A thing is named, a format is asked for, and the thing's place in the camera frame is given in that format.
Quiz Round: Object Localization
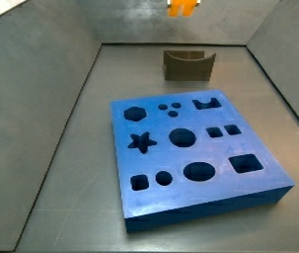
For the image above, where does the black curved regrasp stand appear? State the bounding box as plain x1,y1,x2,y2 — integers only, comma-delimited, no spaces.
164,50,217,81

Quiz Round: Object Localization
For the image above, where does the yellow double-square peg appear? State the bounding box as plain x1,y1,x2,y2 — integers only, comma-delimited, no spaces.
168,0,201,17

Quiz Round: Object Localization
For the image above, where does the blue shape-sorting board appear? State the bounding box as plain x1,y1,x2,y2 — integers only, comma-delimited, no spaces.
112,90,295,232

